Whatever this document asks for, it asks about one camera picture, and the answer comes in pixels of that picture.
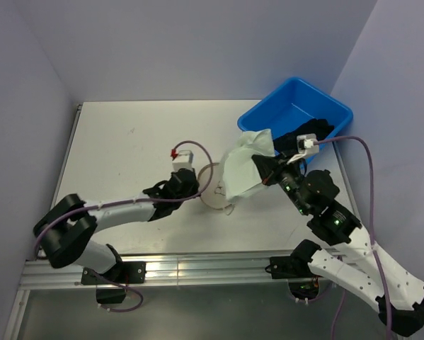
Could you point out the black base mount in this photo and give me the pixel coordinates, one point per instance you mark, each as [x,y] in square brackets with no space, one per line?
[115,285]
[288,267]

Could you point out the pale mint bra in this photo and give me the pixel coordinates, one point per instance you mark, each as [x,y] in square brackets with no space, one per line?
[239,175]

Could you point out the blue plastic bin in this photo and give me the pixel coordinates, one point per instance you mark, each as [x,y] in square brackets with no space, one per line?
[292,104]

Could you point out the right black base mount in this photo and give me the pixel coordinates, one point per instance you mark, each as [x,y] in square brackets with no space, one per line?
[288,267]

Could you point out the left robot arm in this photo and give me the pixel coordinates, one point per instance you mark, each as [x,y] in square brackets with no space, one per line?
[65,232]

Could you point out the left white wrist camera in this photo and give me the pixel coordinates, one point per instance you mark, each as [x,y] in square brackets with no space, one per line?
[182,159]

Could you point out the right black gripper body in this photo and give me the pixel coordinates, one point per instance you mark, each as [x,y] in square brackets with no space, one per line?
[289,178]

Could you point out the black garment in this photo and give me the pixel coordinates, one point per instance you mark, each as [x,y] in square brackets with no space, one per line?
[288,142]

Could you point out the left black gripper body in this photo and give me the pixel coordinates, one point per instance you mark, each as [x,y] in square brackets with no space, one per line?
[194,191]

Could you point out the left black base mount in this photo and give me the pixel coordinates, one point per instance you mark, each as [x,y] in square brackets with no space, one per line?
[115,285]

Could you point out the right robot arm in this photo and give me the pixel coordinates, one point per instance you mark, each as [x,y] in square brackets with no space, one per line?
[396,295]

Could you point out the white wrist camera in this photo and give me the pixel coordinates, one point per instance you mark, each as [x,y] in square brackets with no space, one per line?
[307,146]
[182,159]

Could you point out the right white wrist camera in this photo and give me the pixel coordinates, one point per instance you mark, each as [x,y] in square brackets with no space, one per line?
[307,146]

